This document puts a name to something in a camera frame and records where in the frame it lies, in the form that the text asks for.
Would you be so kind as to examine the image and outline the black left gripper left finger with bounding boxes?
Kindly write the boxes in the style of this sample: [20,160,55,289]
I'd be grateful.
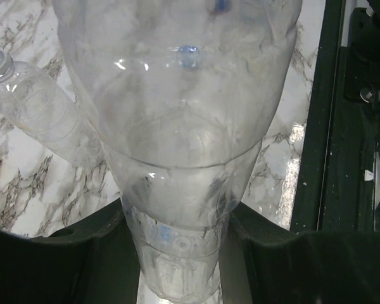
[0,199,140,303]

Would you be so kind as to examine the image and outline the small clear plastic bottle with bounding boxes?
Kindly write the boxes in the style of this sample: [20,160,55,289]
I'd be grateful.
[0,50,104,168]

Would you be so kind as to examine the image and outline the large clear plastic bottle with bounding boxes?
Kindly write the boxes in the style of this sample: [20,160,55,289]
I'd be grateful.
[53,1,302,303]

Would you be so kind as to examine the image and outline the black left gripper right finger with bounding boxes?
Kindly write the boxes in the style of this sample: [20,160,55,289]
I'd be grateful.
[219,204,380,303]

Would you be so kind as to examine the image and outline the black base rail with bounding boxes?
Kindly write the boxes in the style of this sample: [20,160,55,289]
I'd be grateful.
[290,1,380,232]

